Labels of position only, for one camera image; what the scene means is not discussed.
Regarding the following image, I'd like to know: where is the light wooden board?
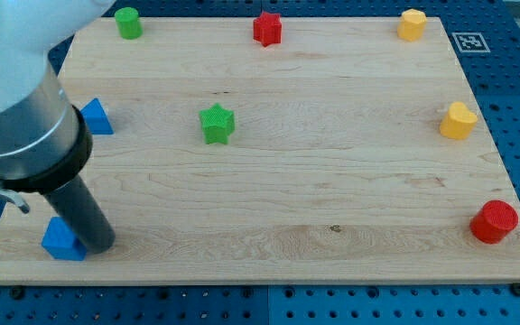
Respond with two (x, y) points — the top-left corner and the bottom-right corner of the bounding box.
(0, 17), (520, 286)

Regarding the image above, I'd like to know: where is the yellow hexagon block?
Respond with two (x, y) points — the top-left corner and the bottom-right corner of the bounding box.
(396, 9), (427, 42)

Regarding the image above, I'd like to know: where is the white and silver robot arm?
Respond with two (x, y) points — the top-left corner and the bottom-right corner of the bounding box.
(0, 0), (115, 254)

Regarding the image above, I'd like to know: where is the white fiducial marker tag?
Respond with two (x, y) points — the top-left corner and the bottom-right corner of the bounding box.
(452, 32), (490, 53)

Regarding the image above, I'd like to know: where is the black cylindrical pointer tool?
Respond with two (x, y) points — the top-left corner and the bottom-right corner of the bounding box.
(1, 107), (116, 254)

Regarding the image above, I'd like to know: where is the green cylinder block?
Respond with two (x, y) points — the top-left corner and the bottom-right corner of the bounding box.
(114, 7), (143, 40)

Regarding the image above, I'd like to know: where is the yellow heart block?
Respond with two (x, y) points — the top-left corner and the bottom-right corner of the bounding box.
(439, 102), (478, 140)

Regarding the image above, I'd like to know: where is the red cylinder block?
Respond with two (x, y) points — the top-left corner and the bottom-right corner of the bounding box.
(469, 200), (519, 245)

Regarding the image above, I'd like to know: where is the red star block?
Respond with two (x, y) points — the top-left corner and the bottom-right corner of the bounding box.
(253, 11), (283, 47)

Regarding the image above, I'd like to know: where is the blue triangle block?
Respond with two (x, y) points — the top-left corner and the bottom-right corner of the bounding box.
(80, 98), (114, 135)

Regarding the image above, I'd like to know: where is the blue pentagon block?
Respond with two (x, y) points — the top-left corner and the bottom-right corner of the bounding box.
(41, 217), (87, 261)

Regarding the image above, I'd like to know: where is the green star block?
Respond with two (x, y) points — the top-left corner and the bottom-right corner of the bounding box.
(199, 103), (236, 144)

